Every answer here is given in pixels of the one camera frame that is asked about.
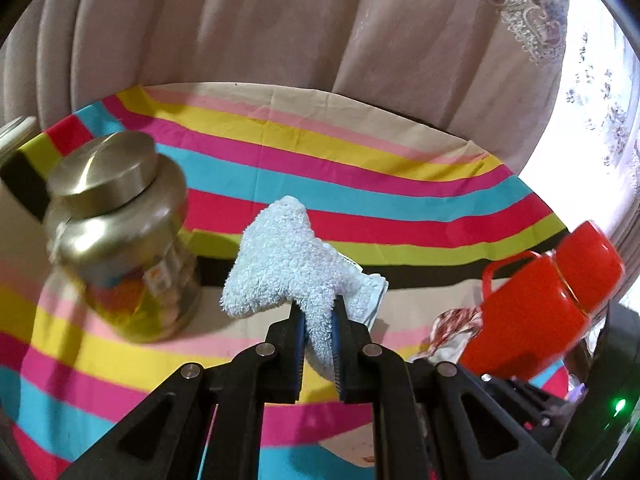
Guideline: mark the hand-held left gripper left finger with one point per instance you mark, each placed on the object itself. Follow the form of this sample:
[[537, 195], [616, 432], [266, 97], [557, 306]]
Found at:
[[298, 345]]

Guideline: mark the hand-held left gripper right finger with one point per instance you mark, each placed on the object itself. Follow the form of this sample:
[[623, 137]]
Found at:
[[339, 345]]

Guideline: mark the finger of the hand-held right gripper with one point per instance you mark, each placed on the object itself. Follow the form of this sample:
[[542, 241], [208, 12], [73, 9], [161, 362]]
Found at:
[[535, 405]]

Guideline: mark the light blue terry sock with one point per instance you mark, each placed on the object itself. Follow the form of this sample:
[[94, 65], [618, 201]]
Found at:
[[280, 260]]

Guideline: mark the pale green cloth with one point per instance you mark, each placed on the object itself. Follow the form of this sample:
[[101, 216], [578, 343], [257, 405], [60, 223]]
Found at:
[[367, 295]]

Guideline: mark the red thermos flask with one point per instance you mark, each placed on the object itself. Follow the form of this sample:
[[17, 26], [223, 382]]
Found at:
[[525, 310]]

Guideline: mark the floral cloth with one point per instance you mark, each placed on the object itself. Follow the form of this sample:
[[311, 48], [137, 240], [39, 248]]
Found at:
[[452, 325]]

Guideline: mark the colourful striped tablecloth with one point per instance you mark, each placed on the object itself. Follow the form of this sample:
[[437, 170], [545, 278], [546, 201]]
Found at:
[[350, 195]]

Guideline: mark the glass jar with gold lid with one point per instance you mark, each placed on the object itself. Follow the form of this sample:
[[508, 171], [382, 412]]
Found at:
[[125, 240]]

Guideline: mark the white lace curtain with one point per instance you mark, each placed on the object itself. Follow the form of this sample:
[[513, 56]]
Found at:
[[540, 20]]

